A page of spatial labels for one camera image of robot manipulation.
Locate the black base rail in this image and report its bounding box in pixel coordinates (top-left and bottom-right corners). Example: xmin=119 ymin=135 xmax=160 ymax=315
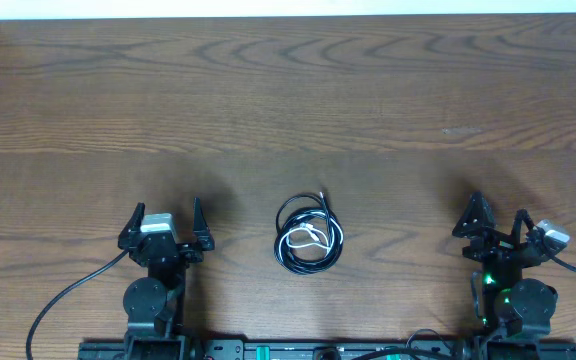
xmin=77 ymin=338 xmax=576 ymax=360

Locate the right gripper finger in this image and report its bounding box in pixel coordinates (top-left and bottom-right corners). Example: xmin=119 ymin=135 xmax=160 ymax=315
xmin=452 ymin=191 xmax=496 ymax=238
xmin=510 ymin=209 xmax=533 ymax=245

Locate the left camera black cable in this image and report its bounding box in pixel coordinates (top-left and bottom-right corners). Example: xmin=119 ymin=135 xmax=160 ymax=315
xmin=25 ymin=248 xmax=132 ymax=360

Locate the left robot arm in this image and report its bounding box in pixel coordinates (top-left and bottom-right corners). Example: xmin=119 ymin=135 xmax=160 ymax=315
xmin=118 ymin=198 xmax=215 ymax=360

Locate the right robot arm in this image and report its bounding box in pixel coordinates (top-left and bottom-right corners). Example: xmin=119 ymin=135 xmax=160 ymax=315
xmin=452 ymin=191 xmax=558 ymax=359

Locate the white cable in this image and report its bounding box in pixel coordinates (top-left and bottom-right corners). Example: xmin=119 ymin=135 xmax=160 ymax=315
xmin=277 ymin=222 xmax=332 ymax=261

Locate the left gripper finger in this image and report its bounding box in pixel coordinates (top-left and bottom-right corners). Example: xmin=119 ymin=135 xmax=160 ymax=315
xmin=118 ymin=202 xmax=145 ymax=250
xmin=193 ymin=197 xmax=215 ymax=251

